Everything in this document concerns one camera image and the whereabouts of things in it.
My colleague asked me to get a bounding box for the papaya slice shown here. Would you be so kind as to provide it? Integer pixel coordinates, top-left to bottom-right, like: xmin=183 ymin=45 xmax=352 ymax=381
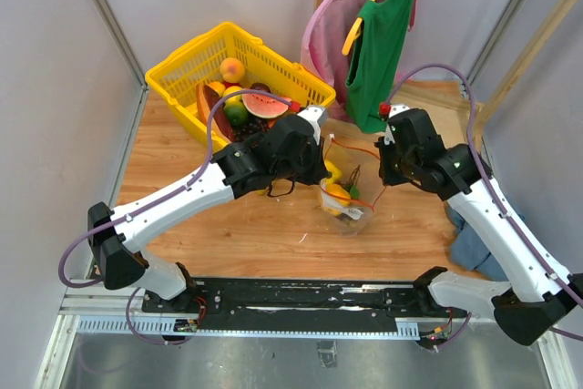
xmin=195 ymin=83 xmax=236 ymax=142

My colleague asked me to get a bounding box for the longan fruit bunch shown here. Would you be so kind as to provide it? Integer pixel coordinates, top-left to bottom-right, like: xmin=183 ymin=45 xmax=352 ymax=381
xmin=341 ymin=165 xmax=365 ymax=227

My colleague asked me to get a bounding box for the clear zip top bag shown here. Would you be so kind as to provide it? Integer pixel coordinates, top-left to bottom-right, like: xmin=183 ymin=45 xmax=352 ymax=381
xmin=316 ymin=133 xmax=384 ymax=236

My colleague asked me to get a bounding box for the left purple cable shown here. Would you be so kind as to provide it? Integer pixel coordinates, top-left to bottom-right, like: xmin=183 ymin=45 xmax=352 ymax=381
xmin=57 ymin=89 xmax=300 ymax=346

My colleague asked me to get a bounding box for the dark grape bunch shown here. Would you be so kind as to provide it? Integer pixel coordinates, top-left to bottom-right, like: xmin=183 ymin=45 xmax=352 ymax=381
xmin=233 ymin=116 xmax=274 ymax=142

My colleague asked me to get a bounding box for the blue cloth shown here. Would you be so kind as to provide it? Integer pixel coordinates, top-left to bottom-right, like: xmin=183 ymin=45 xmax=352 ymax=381
xmin=445 ymin=203 xmax=507 ymax=282

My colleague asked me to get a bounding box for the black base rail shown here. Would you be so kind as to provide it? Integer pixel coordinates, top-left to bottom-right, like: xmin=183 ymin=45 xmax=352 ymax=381
xmin=141 ymin=277 xmax=466 ymax=340

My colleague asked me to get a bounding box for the yellow plastic basket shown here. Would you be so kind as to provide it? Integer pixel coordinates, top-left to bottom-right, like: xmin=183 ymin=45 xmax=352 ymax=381
xmin=146 ymin=22 xmax=335 ymax=151

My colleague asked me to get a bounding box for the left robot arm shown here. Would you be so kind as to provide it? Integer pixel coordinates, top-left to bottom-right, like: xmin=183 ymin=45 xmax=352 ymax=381
xmin=87 ymin=106 xmax=327 ymax=312

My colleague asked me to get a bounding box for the pink shirt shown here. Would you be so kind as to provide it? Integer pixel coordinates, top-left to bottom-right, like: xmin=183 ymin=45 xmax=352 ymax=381
xmin=300 ymin=0 xmax=367 ymax=122

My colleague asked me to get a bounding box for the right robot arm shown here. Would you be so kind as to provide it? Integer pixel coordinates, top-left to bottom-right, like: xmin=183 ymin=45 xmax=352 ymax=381
xmin=375 ymin=103 xmax=582 ymax=346

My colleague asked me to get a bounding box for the peach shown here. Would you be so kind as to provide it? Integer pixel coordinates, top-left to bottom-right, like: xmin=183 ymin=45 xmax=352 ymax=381
xmin=220 ymin=57 xmax=246 ymax=83

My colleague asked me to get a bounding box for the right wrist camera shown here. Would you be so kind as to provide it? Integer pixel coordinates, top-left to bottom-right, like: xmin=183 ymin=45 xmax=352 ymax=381
xmin=384 ymin=104 xmax=410 ymax=145

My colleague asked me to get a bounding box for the small orange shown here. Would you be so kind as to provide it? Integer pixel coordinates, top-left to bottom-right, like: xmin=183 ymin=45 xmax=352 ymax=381
xmin=325 ymin=183 xmax=352 ymax=207

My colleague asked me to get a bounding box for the green shirt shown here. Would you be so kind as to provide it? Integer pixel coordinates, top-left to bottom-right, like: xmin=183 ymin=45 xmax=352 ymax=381
xmin=345 ymin=0 xmax=415 ymax=134

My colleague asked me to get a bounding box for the watermelon slice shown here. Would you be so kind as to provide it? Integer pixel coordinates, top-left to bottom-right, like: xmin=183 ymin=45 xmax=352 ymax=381
xmin=241 ymin=93 xmax=292 ymax=119

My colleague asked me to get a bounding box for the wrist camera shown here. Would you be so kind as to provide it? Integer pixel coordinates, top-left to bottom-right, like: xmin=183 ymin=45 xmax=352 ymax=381
xmin=384 ymin=104 xmax=410 ymax=145
xmin=298 ymin=105 xmax=328 ymax=145

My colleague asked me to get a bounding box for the orange fruit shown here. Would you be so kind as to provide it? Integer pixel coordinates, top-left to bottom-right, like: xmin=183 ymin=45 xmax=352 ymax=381
xmin=208 ymin=81 xmax=226 ymax=97

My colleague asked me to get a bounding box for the wooden clothes rack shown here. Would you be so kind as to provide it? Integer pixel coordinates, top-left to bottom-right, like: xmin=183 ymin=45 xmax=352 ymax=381
xmin=301 ymin=0 xmax=578 ymax=142

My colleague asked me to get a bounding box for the yellow bell pepper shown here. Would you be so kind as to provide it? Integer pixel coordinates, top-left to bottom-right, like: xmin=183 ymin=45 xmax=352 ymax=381
xmin=324 ymin=159 xmax=343 ymax=185

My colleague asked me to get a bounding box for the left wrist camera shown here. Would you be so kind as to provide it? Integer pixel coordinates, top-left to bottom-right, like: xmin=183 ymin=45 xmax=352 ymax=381
xmin=298 ymin=105 xmax=328 ymax=145

